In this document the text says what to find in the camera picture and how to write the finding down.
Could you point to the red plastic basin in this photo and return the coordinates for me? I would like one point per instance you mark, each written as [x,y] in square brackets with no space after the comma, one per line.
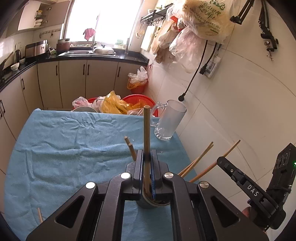
[133,98]

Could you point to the brown clay pot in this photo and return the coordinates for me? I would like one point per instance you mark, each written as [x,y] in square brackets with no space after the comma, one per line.
[63,45]

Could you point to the orange bag trash bin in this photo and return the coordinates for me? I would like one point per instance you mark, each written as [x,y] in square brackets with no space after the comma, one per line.
[137,82]

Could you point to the pink cloth at window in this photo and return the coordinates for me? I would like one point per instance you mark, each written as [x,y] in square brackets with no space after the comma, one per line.
[88,33]

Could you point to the kitchen window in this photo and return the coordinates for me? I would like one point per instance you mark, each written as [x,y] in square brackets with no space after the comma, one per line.
[115,22]

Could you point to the white bowl on counter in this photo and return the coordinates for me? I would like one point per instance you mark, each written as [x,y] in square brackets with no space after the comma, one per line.
[15,66]

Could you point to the electric kettle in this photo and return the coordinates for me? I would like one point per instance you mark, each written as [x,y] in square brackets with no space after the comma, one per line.
[17,56]

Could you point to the lower kitchen cabinets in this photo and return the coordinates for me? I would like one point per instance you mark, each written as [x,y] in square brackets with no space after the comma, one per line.
[54,85]

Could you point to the wall utensil rack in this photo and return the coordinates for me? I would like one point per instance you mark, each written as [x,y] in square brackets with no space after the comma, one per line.
[155,15]

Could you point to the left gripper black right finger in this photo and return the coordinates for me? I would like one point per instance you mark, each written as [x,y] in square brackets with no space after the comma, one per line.
[199,211]

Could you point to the dark teal chopstick holder cup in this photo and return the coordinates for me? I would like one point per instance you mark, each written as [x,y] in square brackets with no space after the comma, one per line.
[148,203]

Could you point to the right human hand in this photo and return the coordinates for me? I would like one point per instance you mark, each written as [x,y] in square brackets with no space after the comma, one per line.
[248,213]

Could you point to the yellow plastic bag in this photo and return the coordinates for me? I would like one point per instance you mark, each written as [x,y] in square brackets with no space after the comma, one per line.
[112,103]

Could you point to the blue table cloth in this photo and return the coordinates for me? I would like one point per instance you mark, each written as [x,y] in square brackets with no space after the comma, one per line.
[56,153]

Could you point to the pink translucent hanging bag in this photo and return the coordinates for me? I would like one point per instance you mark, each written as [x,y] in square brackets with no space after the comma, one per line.
[187,48]

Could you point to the glass beer mug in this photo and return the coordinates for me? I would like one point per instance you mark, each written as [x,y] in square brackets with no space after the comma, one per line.
[171,116]

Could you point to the wooden chopstick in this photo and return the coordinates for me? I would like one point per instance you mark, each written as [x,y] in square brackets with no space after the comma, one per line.
[40,215]
[196,159]
[132,151]
[127,141]
[198,162]

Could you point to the large hanging plastic bag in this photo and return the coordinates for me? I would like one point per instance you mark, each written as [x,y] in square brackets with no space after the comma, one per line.
[209,20]

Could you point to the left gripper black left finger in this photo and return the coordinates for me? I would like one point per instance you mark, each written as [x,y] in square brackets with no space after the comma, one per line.
[95,211]

